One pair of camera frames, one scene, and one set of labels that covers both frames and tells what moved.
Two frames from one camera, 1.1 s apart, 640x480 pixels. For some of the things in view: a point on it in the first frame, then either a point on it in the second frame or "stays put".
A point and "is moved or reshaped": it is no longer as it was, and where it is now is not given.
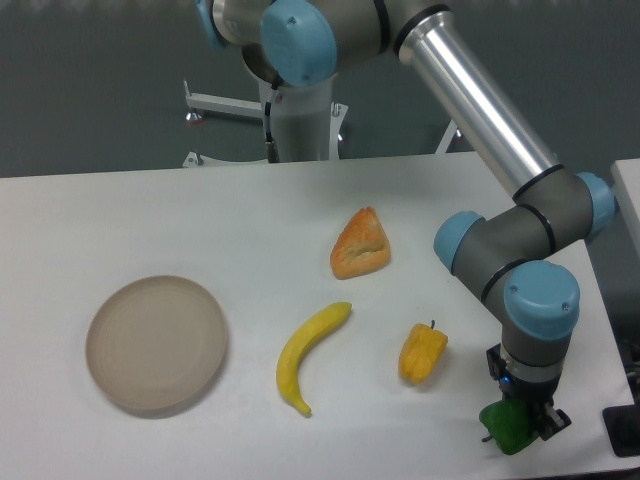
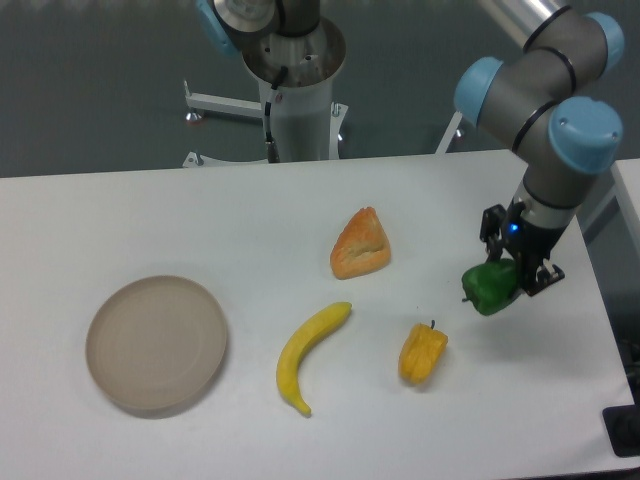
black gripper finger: [496, 361] → [490, 231]
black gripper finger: [555, 421] → [546, 275]
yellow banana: [302, 338] stays put
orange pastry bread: [361, 247] stays put
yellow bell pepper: [421, 352] stays put
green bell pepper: [509, 423] is moved or reshaped
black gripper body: [539, 393] → [529, 244]
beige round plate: [157, 342] stays put
